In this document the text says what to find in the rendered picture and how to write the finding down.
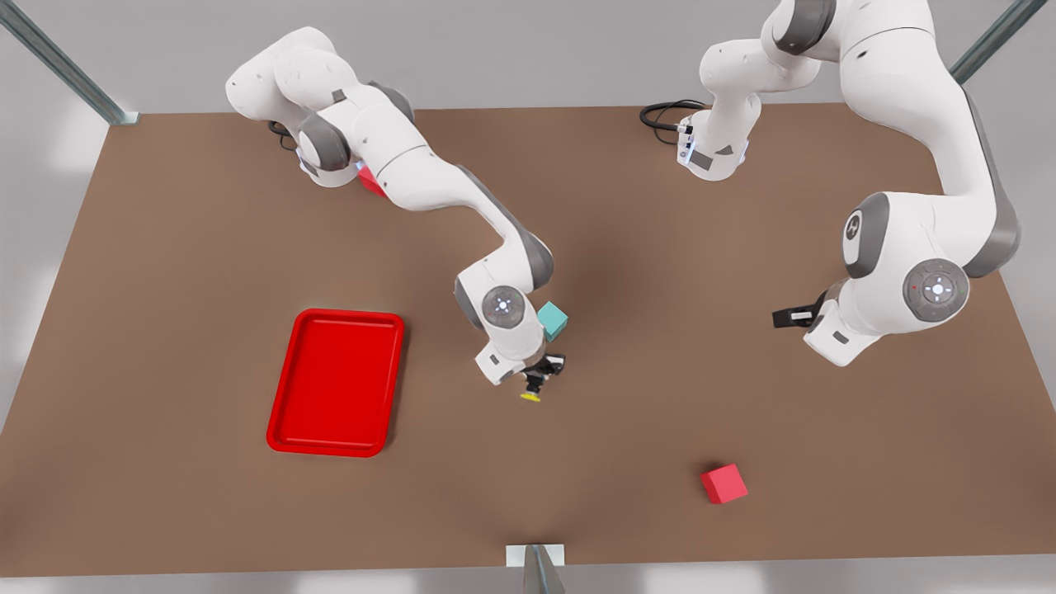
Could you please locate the teal cube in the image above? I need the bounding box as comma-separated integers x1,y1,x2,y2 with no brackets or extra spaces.
537,301,570,343

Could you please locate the red rectangular tray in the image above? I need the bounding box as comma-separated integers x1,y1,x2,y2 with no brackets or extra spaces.
266,309,406,459

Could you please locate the silver frame post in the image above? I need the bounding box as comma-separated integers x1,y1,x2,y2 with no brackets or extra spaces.
949,0,1050,86
0,0,140,127
505,544,567,594

